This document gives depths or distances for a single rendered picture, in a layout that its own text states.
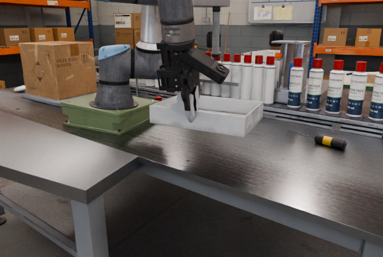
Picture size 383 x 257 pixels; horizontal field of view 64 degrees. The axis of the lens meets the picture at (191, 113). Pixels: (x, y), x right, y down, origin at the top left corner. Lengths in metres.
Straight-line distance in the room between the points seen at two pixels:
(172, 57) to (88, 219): 0.47
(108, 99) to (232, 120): 0.57
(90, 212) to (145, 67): 0.56
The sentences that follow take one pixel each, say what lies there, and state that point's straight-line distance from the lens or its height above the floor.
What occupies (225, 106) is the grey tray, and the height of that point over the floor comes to 0.97.
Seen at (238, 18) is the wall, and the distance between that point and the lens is 5.99.
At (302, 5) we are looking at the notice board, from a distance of 5.65.
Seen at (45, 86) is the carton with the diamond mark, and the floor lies 0.91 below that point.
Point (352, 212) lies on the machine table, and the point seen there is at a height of 0.83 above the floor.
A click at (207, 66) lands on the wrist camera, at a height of 1.12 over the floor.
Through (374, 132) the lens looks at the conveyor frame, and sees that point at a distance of 1.26.
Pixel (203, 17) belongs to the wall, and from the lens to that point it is 6.18.
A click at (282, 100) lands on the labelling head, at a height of 0.90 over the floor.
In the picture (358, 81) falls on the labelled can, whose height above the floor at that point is 1.02.
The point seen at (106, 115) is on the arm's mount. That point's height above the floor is 0.90.
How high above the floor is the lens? 1.21
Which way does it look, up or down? 16 degrees down
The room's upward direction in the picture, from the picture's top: straight up
